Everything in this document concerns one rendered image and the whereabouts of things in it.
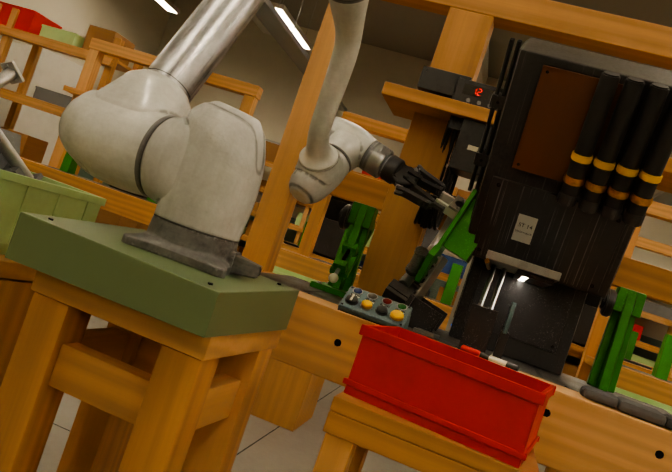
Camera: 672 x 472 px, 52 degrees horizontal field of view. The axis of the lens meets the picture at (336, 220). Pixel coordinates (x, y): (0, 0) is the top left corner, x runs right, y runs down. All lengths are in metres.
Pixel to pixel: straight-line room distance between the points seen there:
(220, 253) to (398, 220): 1.03
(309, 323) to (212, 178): 0.51
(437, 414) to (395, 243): 1.02
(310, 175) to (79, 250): 0.82
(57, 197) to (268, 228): 0.79
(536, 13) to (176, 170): 1.39
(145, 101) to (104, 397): 0.50
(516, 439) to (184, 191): 0.65
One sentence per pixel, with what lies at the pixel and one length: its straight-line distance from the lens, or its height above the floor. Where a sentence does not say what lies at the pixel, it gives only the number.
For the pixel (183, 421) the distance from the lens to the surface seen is 1.08.
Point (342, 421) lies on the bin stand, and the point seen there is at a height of 0.77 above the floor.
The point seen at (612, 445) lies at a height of 0.84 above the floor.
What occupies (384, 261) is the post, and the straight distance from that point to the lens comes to 2.10.
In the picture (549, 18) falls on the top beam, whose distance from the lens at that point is 2.25.
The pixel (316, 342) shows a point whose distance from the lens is 1.52.
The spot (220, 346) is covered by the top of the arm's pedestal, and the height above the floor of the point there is 0.83.
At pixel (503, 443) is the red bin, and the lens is 1.14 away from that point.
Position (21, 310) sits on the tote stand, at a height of 0.69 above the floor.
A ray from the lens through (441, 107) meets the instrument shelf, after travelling 2.04.
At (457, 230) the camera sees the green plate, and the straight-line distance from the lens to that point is 1.72.
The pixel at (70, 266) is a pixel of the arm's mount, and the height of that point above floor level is 0.87.
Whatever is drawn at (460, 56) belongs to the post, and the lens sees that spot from 2.21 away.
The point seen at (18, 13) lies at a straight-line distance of 7.59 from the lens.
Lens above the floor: 1.03
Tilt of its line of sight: 2 degrees up
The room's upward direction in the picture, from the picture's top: 19 degrees clockwise
